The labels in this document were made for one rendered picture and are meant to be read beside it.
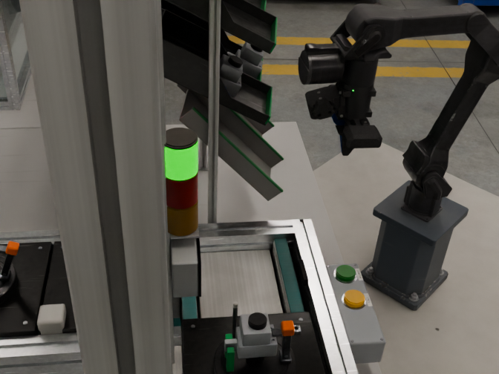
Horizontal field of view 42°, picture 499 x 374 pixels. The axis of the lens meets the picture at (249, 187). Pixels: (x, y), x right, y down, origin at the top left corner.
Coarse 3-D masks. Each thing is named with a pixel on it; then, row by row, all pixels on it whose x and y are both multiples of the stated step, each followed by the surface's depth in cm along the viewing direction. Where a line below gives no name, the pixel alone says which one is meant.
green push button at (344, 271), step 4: (340, 268) 131; (344, 268) 131; (348, 268) 132; (352, 268) 132; (336, 272) 131; (340, 272) 130; (344, 272) 130; (348, 272) 130; (352, 272) 130; (336, 276) 131; (340, 276) 130; (344, 276) 130; (348, 276) 130; (352, 276) 130; (344, 280) 130; (348, 280) 130
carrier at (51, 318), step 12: (60, 252) 132; (60, 264) 129; (48, 276) 126; (60, 276) 126; (48, 288) 124; (60, 288) 124; (48, 300) 121; (60, 300) 121; (48, 312) 116; (60, 312) 116; (72, 312) 119; (48, 324) 115; (60, 324) 115; (72, 324) 117
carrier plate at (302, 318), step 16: (192, 320) 119; (208, 320) 119; (224, 320) 119; (272, 320) 120; (288, 320) 120; (304, 320) 120; (192, 336) 116; (208, 336) 116; (224, 336) 116; (304, 336) 117; (192, 352) 113; (208, 352) 113; (304, 352) 114; (192, 368) 110; (208, 368) 110; (304, 368) 111; (320, 368) 112
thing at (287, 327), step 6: (282, 324) 105; (288, 324) 105; (276, 330) 106; (282, 330) 105; (288, 330) 105; (294, 330) 105; (276, 336) 106; (288, 336) 106; (282, 342) 108; (288, 342) 107; (282, 348) 109; (288, 348) 108; (282, 354) 109; (288, 354) 109
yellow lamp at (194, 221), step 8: (168, 208) 91; (192, 208) 91; (168, 216) 92; (176, 216) 91; (184, 216) 91; (192, 216) 92; (168, 224) 93; (176, 224) 92; (184, 224) 92; (192, 224) 93; (176, 232) 93; (184, 232) 93; (192, 232) 94
